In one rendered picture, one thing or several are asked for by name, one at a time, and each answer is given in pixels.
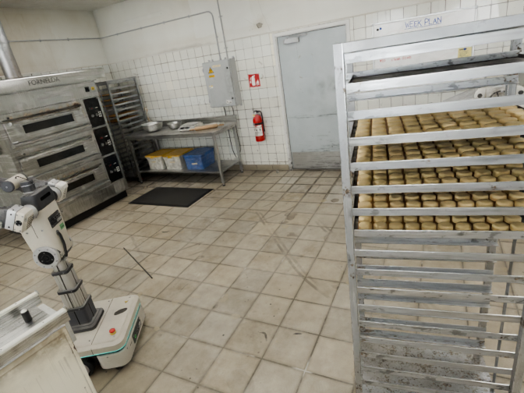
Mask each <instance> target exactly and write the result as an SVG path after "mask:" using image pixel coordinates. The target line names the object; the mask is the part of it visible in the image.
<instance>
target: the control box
mask: <svg viewBox="0 0 524 393"><path fill-rule="evenodd" d="M38 308H39V309H41V310H43V311H44V312H45V313H47V314H49V315H50V316H51V315H52V314H53V313H56V312H57V311H55V310H53V309H52V308H50V307H49V306H46V305H45V304H41V305H40V306H38ZM64 325H65V327H66V329H67V331H68V332H69V335H70V337H71V339H72V341H73V342H74V341H76V336H75V335H74V333H73V330H72V328H71V326H70V324H69V322H66V323H65V324H64Z"/></svg>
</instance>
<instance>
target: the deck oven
mask: <svg viewBox="0 0 524 393"><path fill-rule="evenodd" d="M103 77H106V76H105V73H104V69H103V68H94V69H82V70H76V71H69V72H63V73H50V74H44V75H37V76H25V77H19V78H12V79H5V80H0V178H7V179H10V178H11V177H13V176H14V175H17V174H19V173H22V174H24V175H26V176H27V178H28V177H34V178H36V179H38V180H41V181H43V180H47V181H48V180H49V179H50V178H53V179H57V180H60V181H63V182H67V185H68V189H67V193H66V197H65V198H64V199H63V200H61V201H60V202H57V201H56V203H57V205H58V208H59V210H60V212H61V211H62V213H61V215H62V217H63V220H64V222H65V227H66V229H67V228H69V227H71V226H73V225H75V224H77V223H78V222H80V221H82V220H84V219H86V218H88V217H90V216H91V215H93V214H96V213H97V212H98V211H101V210H103V209H105V208H106V207H108V206H110V205H112V204H113V203H115V202H117V201H119V200H121V199H123V198H124V197H127V192H126V190H127V189H128V188H129V187H128V183H127V181H126V178H125V174H124V171H123V169H122V164H121V161H120V159H119V154H118V152H117V150H116V147H115V143H114V140H113V137H112V133H111V130H110V128H109V125H108V121H107V119H106V115H105V113H104V109H103V106H102V103H101V99H100V96H99V94H98V92H97V87H96V84H95V82H94V80H96V79H98V78H103ZM89 81H90V82H89ZM22 195H24V194H23V193H22V192H20V191H19V190H14V191H12V192H11V193H7V192H5V191H3V190H2V188H1V187H0V207H8V206H10V205H11V204H17V205H20V206H21V203H20V197H21V196H22Z"/></svg>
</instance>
